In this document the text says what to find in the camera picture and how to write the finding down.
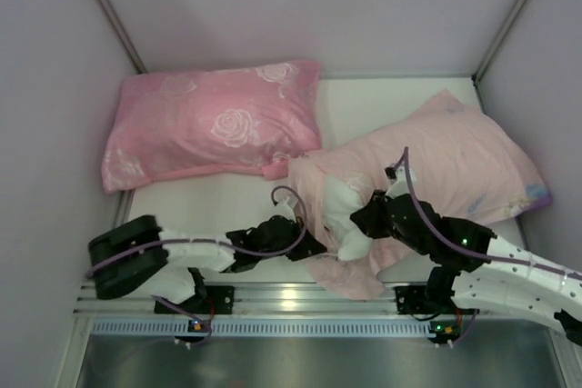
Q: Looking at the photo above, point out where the white pillow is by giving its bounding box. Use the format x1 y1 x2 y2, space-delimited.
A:
322 175 373 261

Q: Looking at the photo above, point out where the purple princess print pillowcase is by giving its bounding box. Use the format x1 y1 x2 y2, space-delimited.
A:
288 90 552 300

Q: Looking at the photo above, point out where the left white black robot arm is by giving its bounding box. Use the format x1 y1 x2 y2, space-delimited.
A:
87 214 326 313

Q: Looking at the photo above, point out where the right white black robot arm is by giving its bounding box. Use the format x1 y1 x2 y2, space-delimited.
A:
350 191 581 344

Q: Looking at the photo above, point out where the pink rose pattern pillow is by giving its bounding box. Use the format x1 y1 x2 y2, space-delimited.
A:
101 59 322 193

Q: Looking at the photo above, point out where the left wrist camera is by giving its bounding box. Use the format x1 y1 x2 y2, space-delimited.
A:
274 196 298 221

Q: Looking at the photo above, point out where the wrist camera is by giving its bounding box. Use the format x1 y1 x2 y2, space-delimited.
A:
274 196 298 221
385 164 416 198

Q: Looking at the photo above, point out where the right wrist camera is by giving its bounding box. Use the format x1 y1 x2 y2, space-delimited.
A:
385 164 416 198

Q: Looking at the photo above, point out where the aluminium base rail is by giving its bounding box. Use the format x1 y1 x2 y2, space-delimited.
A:
73 283 423 316

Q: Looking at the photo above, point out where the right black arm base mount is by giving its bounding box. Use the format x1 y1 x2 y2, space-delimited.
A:
395 284 444 322

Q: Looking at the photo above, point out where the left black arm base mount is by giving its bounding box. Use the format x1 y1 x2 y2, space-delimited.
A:
170 285 235 315

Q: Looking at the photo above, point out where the slotted grey cable duct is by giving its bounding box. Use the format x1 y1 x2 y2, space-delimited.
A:
91 317 436 338

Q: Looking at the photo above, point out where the right aluminium corner post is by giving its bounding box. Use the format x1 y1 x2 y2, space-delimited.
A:
471 0 531 88

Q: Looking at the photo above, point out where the aluminium corner post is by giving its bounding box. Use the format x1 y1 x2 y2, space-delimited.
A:
95 0 147 75
471 0 531 88

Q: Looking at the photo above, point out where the left aluminium corner post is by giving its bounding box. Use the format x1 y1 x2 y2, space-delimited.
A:
95 0 147 75

